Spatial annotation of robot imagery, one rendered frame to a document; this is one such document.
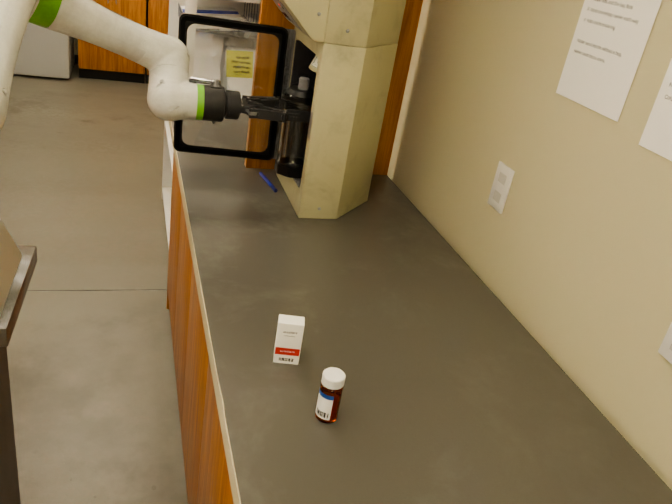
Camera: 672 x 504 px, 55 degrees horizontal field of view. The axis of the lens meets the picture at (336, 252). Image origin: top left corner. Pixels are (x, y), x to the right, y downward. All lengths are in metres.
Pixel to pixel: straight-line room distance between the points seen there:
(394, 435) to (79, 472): 1.41
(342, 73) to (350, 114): 0.11
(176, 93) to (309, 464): 1.03
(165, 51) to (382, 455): 1.16
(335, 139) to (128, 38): 0.57
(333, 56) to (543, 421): 0.97
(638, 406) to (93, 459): 1.69
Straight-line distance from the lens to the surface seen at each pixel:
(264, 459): 1.02
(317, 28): 1.63
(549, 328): 1.49
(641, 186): 1.29
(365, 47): 1.67
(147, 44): 1.75
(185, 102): 1.71
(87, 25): 1.70
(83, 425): 2.47
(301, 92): 1.76
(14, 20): 1.39
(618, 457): 1.25
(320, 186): 1.75
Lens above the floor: 1.66
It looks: 27 degrees down
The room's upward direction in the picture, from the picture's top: 10 degrees clockwise
